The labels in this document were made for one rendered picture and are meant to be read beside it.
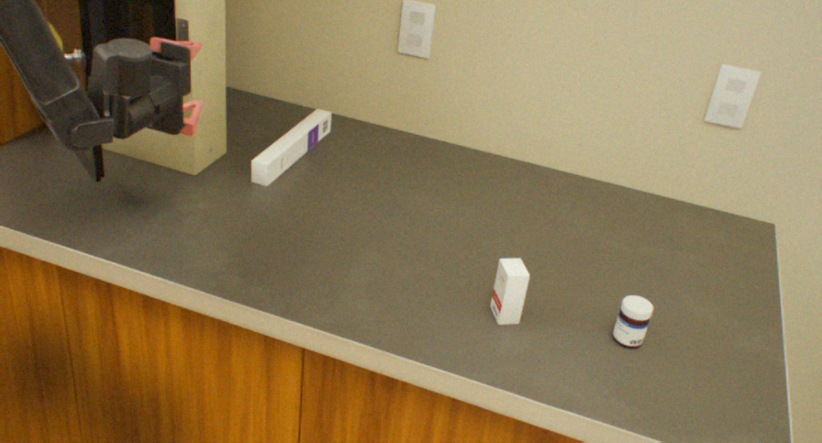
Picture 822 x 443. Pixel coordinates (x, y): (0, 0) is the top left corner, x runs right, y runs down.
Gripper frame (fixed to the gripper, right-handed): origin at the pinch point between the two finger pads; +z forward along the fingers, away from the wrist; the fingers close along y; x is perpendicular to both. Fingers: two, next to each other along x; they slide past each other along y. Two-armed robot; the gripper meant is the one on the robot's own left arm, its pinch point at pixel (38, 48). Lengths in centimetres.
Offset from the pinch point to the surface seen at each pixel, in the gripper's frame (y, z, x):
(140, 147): -4.9, 28.1, -5.1
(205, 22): -25.3, 10.0, 1.9
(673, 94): -90, 50, 46
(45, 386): 34, 53, 7
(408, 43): -62, 38, 1
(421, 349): -17, 37, 64
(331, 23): -53, 34, -14
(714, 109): -93, 53, 53
